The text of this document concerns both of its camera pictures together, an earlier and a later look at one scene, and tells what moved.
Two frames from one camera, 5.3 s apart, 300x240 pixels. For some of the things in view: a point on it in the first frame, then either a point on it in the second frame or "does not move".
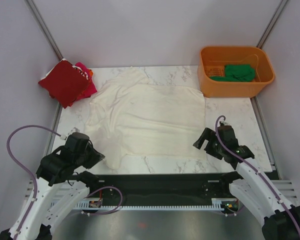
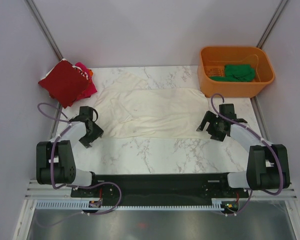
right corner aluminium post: [272, 24] does not move
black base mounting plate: [160, 189] does not move
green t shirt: [237, 73] does not move
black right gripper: [209, 135] to [211, 117]
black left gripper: [96, 157] to [97, 132]
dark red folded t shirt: [66, 83] does not move
